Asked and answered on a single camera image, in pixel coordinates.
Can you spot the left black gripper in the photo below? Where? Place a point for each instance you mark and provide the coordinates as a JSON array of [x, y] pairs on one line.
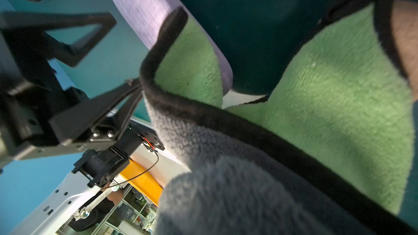
[[38, 117]]

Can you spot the purple eyeglass case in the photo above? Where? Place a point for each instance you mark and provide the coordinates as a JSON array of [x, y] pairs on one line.
[[191, 65]]

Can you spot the grey green microfibre cloth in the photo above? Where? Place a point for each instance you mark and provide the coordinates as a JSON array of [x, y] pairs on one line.
[[329, 152]]

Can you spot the beige cork eyeglass case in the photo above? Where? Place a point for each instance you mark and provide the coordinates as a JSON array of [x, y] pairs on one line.
[[404, 23]]

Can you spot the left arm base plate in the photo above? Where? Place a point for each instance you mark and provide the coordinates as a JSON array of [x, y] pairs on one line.
[[100, 167]]

